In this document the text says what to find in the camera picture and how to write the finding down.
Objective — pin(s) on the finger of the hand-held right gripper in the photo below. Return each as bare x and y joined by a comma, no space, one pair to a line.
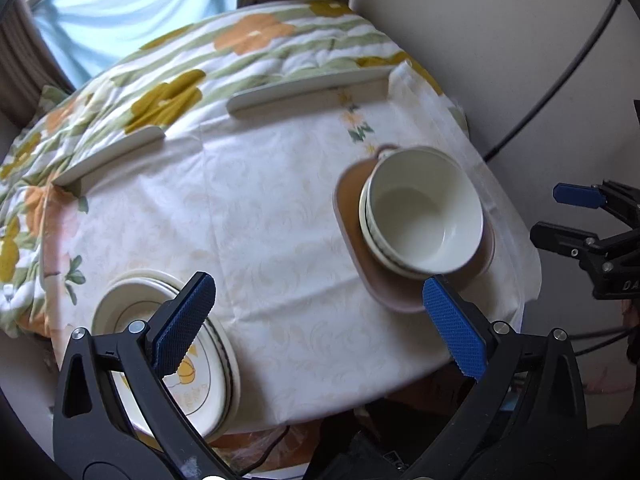
575,195
560,240

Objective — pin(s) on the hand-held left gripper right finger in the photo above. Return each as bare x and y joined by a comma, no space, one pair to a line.
455,330

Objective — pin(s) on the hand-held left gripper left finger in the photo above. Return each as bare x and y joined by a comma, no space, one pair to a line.
185,320

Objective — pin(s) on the small cartoon print plate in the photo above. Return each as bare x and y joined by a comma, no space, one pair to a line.
125,305

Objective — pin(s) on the large yellow patterned plate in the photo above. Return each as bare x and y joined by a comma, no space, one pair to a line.
238,385

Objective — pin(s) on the white floral tablecloth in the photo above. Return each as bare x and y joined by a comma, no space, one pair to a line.
275,210

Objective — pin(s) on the floral quilted blanket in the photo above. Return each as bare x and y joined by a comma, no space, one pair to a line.
165,95

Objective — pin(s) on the light blue curtain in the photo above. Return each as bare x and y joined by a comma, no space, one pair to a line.
125,10

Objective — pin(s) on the white table edge rail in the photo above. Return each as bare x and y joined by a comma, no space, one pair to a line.
120,152
300,92

